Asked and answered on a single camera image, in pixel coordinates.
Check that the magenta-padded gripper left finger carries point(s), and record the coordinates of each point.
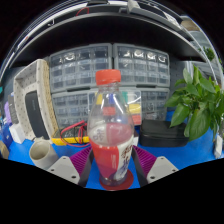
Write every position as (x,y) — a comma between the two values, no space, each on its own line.
(65,168)

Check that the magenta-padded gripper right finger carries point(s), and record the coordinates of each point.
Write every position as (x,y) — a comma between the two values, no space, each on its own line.
(158,168)

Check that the clear bottle with red cap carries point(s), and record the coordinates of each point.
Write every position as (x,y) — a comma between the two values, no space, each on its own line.
(111,143)

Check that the grey ceramic cup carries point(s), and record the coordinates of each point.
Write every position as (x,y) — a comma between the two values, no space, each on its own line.
(46,156)

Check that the yellow multimeter with red leads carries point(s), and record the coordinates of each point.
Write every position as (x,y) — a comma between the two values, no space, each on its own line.
(66,138)

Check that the flat black case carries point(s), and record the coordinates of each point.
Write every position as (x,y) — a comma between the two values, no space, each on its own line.
(160,133)

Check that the grey small-parts drawer cabinet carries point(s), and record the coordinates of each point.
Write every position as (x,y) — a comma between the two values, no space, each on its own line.
(143,66)
(80,70)
(155,103)
(70,108)

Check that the black rectangular pouch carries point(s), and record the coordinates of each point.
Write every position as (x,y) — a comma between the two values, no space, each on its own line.
(36,115)

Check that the white power adapter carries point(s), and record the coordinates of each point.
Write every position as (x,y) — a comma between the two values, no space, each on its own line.
(218,146)

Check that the blue box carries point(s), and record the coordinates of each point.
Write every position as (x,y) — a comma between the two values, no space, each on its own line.
(6,136)

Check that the clear organizer with coloured parts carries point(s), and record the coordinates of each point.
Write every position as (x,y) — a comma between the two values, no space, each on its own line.
(135,103)

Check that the green potted plant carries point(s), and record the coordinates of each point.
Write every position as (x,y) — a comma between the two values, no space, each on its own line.
(196,106)

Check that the tall black carton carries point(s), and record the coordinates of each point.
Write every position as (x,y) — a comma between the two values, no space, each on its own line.
(12,110)

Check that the white perforated storage tray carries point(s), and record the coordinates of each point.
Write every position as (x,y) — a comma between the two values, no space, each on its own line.
(41,80)

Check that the white metal rack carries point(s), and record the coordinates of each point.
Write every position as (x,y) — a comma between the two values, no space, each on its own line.
(206,43)

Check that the black overhead shelf unit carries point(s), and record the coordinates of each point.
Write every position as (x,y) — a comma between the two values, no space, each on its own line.
(110,28)

